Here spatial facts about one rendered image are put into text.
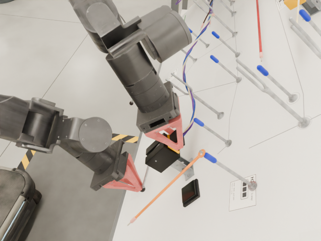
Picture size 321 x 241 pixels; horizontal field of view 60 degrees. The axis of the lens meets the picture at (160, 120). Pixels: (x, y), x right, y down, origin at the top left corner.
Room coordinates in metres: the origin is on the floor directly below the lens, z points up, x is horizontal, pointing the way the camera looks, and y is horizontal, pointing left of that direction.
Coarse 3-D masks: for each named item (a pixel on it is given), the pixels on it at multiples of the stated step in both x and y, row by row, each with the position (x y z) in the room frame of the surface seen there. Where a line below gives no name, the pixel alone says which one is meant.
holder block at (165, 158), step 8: (152, 144) 0.33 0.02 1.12; (160, 144) 0.31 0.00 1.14; (152, 152) 0.30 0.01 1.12; (160, 152) 0.29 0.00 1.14; (168, 152) 0.29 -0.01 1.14; (152, 160) 0.29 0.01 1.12; (160, 160) 0.29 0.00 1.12; (168, 160) 0.29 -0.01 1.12; (176, 160) 0.29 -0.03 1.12; (160, 168) 0.29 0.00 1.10
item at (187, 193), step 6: (192, 180) 0.26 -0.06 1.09; (186, 186) 0.25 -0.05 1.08; (192, 186) 0.25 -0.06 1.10; (198, 186) 0.25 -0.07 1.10; (186, 192) 0.24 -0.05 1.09; (192, 192) 0.24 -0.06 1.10; (198, 192) 0.23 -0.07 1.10; (186, 198) 0.23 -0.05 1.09; (192, 198) 0.23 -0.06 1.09; (186, 204) 0.22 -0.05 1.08
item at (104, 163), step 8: (112, 144) 0.36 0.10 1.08; (120, 144) 0.34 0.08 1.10; (104, 152) 0.30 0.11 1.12; (112, 152) 0.31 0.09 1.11; (120, 152) 0.33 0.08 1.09; (80, 160) 0.29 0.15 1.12; (88, 160) 0.29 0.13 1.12; (96, 160) 0.29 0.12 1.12; (104, 160) 0.29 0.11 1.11; (112, 160) 0.30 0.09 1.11; (96, 168) 0.28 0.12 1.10; (104, 168) 0.28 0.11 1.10; (112, 168) 0.28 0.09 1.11; (96, 176) 0.28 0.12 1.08; (104, 176) 0.27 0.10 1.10; (112, 176) 0.26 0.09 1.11; (96, 184) 0.26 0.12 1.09
